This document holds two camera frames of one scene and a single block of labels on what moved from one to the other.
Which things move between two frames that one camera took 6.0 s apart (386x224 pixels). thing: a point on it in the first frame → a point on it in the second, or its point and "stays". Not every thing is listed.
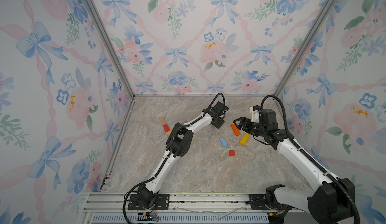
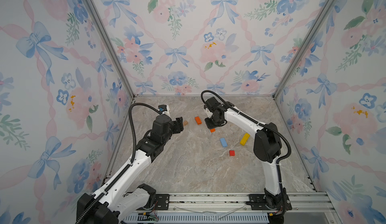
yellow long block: x=245 y=139 stays
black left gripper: x=221 y=123 → x=178 y=125
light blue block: x=223 y=142 stays
